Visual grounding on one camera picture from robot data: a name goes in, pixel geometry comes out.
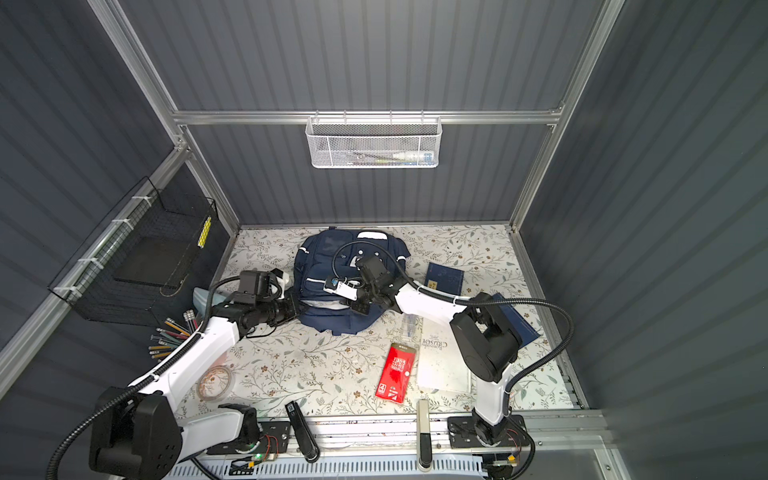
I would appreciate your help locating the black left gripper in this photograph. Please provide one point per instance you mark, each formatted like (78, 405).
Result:
(292, 307)

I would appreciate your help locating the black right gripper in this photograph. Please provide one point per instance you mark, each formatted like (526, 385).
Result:
(357, 305)

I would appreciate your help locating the navy blue student backpack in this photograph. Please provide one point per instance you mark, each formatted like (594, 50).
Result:
(326, 277)

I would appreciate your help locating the navy blue book yellow label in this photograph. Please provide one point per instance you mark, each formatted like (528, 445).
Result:
(445, 279)

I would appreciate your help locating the white notebook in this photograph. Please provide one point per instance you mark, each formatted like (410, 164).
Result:
(440, 364)

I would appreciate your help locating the navy blue thin notebook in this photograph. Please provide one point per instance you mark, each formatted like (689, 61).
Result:
(519, 321)

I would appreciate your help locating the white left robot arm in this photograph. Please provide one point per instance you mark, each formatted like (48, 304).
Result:
(136, 433)

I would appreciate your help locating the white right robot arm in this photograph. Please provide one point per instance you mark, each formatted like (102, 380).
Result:
(486, 339)

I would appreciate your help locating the red card pack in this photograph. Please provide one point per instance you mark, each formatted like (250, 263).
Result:
(396, 373)

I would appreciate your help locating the clear plastic pen packet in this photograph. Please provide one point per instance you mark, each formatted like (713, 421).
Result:
(411, 329)

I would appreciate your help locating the light blue pencil pouch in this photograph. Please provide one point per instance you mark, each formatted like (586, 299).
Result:
(200, 297)

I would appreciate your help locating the clear tape roll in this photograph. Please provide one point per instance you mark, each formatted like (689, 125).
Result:
(216, 383)

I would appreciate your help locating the black notebook in basket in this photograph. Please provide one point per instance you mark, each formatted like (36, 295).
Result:
(156, 261)

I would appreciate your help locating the white glue tube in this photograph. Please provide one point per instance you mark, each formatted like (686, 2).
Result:
(415, 157)

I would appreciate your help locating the white black handheld tool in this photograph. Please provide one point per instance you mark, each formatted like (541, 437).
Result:
(424, 443)

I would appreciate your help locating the black wire wall basket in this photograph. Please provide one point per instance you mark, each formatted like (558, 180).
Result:
(89, 287)

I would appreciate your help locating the white wire mesh basket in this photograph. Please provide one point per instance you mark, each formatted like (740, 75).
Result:
(368, 142)

